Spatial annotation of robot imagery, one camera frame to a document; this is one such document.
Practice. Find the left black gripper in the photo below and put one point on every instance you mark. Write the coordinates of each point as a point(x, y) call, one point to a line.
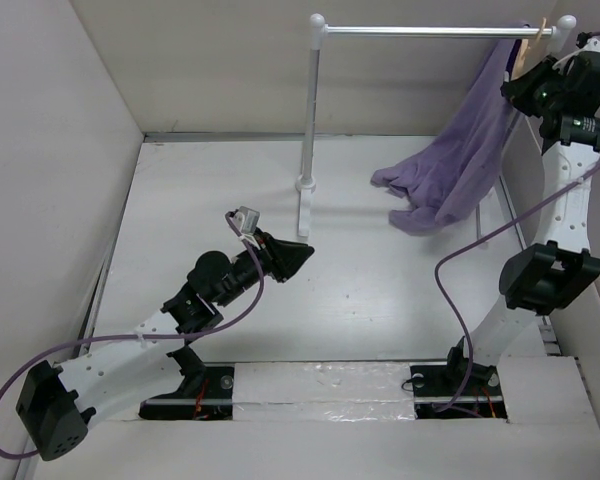
point(281, 258)

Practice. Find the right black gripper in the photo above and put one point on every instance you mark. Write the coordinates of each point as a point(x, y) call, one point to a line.
point(518, 91)

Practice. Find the wooden clothes hanger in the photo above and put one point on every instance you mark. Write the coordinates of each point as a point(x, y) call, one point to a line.
point(526, 46)

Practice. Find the purple t shirt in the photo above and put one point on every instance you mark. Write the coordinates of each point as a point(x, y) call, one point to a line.
point(446, 181)

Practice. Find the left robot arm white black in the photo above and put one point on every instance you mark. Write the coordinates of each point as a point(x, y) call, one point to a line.
point(59, 405)

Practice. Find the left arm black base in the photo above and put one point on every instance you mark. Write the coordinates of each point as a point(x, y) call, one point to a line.
point(204, 394)

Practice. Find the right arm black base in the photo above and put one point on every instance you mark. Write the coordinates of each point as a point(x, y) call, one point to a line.
point(439, 393)

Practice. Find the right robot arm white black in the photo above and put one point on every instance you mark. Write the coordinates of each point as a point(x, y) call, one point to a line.
point(558, 266)

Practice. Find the white clothes rack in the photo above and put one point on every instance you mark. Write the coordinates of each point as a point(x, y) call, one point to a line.
point(556, 36)

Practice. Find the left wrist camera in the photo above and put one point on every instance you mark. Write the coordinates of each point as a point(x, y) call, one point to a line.
point(246, 220)

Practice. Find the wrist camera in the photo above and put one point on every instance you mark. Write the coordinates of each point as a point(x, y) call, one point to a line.
point(586, 41)
point(246, 220)

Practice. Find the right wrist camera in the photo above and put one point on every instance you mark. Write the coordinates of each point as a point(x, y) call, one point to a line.
point(586, 41)

